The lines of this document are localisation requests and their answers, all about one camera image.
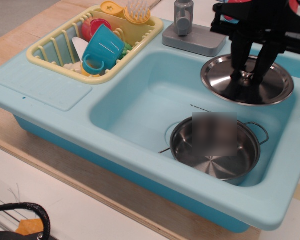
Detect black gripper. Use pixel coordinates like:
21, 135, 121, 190
210, 0, 300, 85

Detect stainless steel pot lid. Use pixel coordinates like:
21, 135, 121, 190
201, 54, 294, 106

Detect pink plastic cup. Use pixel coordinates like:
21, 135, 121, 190
222, 0, 242, 24

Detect grey toy faucet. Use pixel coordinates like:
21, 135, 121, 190
162, 0, 226, 57

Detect light blue toy sink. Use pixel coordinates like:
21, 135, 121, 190
0, 35, 300, 233

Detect yellow dish brush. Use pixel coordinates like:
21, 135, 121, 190
123, 0, 151, 25

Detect green plastic item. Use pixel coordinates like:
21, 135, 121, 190
119, 42, 133, 60

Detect blue plastic cup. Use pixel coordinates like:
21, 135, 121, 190
82, 25, 125, 75

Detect yellow star soap bottle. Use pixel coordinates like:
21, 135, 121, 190
100, 0, 124, 17

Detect red plastic cup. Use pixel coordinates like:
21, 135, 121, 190
81, 18, 112, 42

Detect yellow plastic cup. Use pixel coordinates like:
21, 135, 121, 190
80, 63, 101, 78

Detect white plastic plate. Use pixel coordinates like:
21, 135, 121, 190
72, 37, 89, 62

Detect yellow dish rack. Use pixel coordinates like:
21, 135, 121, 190
26, 5, 164, 85

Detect orange tape piece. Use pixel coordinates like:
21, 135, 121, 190
15, 218, 44, 236

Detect black braided cable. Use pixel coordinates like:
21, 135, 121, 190
0, 202, 52, 240

